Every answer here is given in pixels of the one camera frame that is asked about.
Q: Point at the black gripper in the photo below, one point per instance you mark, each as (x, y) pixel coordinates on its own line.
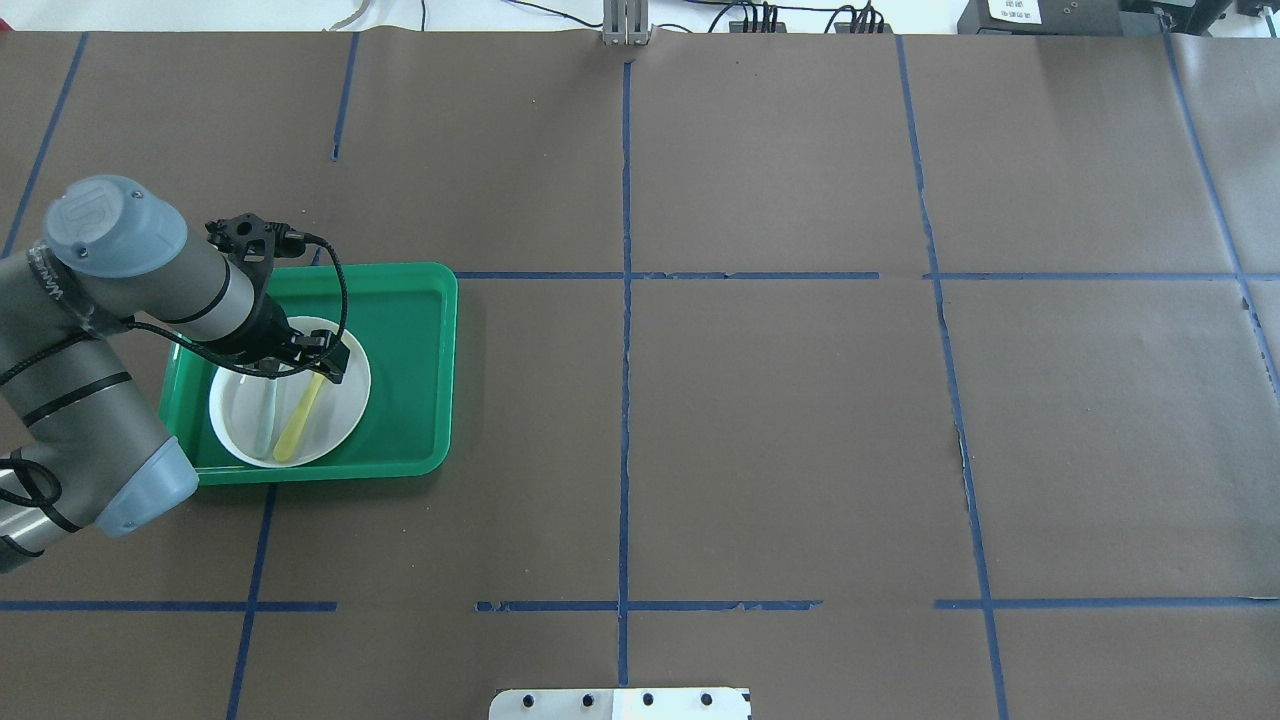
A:
(262, 333)

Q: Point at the yellow plastic spoon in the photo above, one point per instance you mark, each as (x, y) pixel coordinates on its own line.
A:
(289, 438)

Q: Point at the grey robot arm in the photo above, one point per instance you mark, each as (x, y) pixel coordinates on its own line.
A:
(112, 258)

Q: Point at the pale green plastic fork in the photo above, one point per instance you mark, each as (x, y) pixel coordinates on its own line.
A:
(263, 441)

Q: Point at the white round plate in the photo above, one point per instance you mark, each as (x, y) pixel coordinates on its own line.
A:
(233, 409)

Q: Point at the green plastic tray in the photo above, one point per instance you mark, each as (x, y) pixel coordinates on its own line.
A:
(405, 316)

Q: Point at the black power strip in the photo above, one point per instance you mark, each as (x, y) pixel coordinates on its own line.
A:
(761, 18)
(854, 19)

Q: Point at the black equipment box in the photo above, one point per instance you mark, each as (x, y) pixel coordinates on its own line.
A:
(1089, 18)

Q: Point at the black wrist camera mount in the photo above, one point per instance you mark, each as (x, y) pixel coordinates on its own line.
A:
(254, 244)

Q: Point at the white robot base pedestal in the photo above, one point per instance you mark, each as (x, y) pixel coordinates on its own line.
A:
(623, 703)

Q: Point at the aluminium frame post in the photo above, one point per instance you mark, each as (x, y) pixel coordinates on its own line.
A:
(626, 23)

